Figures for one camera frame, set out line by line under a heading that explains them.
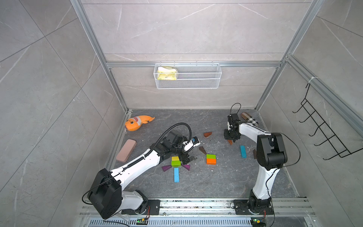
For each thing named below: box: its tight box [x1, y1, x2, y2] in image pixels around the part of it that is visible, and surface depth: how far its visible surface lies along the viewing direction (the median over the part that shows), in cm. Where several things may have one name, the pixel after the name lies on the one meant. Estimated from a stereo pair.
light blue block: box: [173, 167, 180, 184], surface depth 85 cm
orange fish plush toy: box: [124, 114, 156, 132], surface depth 103 cm
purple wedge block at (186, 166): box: [181, 163, 191, 171], surface depth 89 cm
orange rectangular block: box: [206, 157, 217, 166], surface depth 90 cm
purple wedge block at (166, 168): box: [161, 165, 173, 172], surface depth 88 cm
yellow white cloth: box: [156, 66, 178, 81], surface depth 88 cm
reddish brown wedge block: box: [203, 131, 213, 138], surface depth 106 cm
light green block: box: [206, 154, 217, 160], surface depth 92 cm
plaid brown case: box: [241, 112, 260, 127], surface depth 112 cm
